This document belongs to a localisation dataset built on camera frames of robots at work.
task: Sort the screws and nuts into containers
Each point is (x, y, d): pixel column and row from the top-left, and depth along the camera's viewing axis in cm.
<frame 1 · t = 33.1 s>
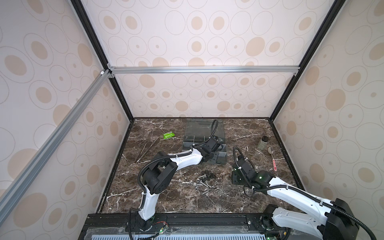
left hand: (218, 151, 92), fingers open
right hand: (233, 175, 84), fingers open
grey compartment organizer box: (200, 131, 112), point 2 cm above the table
green snack packet: (168, 135, 111), on the table
small spice jar: (262, 143, 99), point 6 cm above the table
pink handled spoon: (269, 151, 102), on the table
pile of screws and nuts: (201, 180, 88), on the table

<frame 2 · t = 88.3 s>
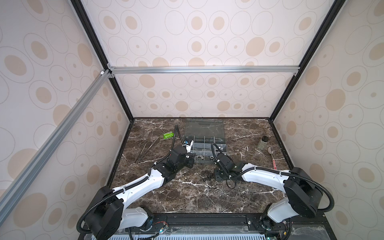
left hand: (197, 151, 81), fingers open
right hand: (216, 174, 88), fingers open
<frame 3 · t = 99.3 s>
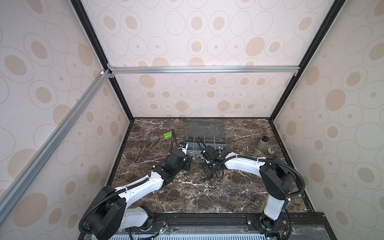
left hand: (192, 154, 84), fingers open
right hand: (207, 169, 91), fingers open
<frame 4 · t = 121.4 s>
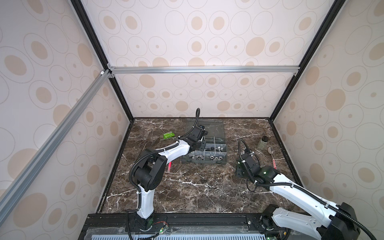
left hand: (205, 140, 94), fingers open
right hand: (239, 167, 83), fingers open
